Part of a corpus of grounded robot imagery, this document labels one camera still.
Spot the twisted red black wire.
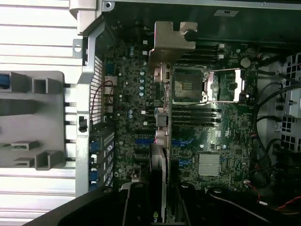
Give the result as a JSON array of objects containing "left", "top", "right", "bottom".
[{"left": 90, "top": 80, "right": 114, "bottom": 119}]

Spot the metal socket cover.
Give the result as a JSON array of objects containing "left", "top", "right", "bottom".
[{"left": 206, "top": 68, "right": 247, "bottom": 103}]

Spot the teal rear port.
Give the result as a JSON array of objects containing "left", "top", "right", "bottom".
[{"left": 105, "top": 63, "right": 116, "bottom": 76}]

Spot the black power cable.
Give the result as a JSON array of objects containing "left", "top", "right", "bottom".
[{"left": 253, "top": 81, "right": 301, "bottom": 132}]

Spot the black RAM slot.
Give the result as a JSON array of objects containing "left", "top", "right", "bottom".
[
  {"left": 196, "top": 47, "right": 225, "bottom": 54},
  {"left": 175, "top": 57, "right": 224, "bottom": 65},
  {"left": 142, "top": 50, "right": 225, "bottom": 59},
  {"left": 144, "top": 105, "right": 222, "bottom": 112},
  {"left": 142, "top": 41, "right": 225, "bottom": 48},
  {"left": 142, "top": 110, "right": 222, "bottom": 117},
  {"left": 144, "top": 115, "right": 222, "bottom": 121}
]

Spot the long black expansion slot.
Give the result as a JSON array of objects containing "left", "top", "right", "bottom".
[{"left": 135, "top": 129, "right": 156, "bottom": 136}]

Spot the silver rear port block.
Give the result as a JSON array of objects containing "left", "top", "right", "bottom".
[{"left": 104, "top": 75, "right": 118, "bottom": 87}]

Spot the green motherboard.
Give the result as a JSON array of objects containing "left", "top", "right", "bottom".
[{"left": 102, "top": 39, "right": 261, "bottom": 191}]

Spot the perforated metal disk cage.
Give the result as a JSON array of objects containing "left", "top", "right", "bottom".
[{"left": 279, "top": 53, "right": 301, "bottom": 153}]

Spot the CPU socket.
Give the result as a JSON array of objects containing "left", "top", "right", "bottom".
[{"left": 171, "top": 67, "right": 210, "bottom": 104}]

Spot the thin red wire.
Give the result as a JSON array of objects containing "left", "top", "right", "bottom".
[{"left": 244, "top": 180, "right": 301, "bottom": 212}]

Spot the silver chipset heatsink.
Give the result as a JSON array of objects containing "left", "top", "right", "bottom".
[{"left": 198, "top": 153, "right": 221, "bottom": 177}]

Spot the open black PC case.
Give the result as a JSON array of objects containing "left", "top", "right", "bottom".
[{"left": 69, "top": 0, "right": 301, "bottom": 226}]

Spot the gray parts rack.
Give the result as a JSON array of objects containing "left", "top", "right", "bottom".
[{"left": 0, "top": 70, "right": 65, "bottom": 171}]

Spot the green RAM stick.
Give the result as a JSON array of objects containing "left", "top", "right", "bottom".
[{"left": 0, "top": 143, "right": 28, "bottom": 151}]

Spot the blue expansion slot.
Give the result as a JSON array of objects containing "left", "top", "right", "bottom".
[{"left": 135, "top": 138, "right": 195, "bottom": 146}]

